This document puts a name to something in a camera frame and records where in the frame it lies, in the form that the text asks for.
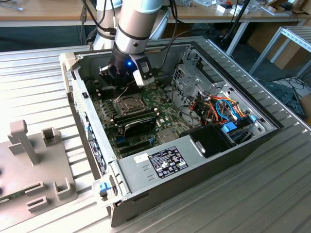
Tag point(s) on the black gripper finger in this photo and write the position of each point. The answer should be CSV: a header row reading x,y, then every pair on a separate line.
x,y
107,75

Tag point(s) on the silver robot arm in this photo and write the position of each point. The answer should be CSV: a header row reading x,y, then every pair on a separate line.
x,y
136,24

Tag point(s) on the black RAM slot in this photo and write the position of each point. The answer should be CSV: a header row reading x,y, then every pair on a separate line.
x,y
138,113
138,120
104,97
138,116
104,94
104,90

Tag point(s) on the green motherboard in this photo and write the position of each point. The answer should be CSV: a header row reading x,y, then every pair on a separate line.
x,y
175,114

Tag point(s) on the metal drive cage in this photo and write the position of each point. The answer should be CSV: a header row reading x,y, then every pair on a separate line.
x,y
192,83

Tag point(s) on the black expansion slot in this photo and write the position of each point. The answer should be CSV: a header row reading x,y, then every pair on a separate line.
x,y
136,150
133,144

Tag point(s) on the silver chipset heat sink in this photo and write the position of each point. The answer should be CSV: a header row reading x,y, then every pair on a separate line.
x,y
167,136

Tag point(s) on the wooden desk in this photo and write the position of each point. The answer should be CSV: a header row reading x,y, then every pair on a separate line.
x,y
36,12

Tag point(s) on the silver power supply unit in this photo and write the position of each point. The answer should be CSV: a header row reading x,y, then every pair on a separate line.
x,y
136,174

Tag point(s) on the black rating label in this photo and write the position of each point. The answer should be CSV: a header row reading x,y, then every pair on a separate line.
x,y
167,161

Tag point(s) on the blue case latch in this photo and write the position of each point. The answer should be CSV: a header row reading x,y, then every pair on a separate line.
x,y
103,188

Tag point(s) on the black plastic air shroud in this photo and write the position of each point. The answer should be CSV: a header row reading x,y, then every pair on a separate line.
x,y
209,142

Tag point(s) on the small white box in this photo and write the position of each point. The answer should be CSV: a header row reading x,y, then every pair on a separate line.
x,y
222,8

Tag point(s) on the grey parts rack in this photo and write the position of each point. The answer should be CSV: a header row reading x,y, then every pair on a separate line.
x,y
36,170

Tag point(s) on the blue disk carrier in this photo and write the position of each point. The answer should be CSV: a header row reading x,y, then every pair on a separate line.
x,y
253,119
229,127

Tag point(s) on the black stand pole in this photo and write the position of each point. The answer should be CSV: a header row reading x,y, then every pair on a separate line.
x,y
240,17

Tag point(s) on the open black PC case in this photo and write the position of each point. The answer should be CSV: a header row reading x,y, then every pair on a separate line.
x,y
194,184

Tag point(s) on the brown cardboard box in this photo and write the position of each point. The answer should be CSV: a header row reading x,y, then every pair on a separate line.
x,y
262,34
306,106

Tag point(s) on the green RAM stick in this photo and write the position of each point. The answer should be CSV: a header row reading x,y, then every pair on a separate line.
x,y
13,195

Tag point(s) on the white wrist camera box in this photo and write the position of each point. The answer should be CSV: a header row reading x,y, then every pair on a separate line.
x,y
144,72

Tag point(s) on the aluminium frame table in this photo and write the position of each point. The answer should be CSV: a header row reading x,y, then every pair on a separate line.
x,y
297,36

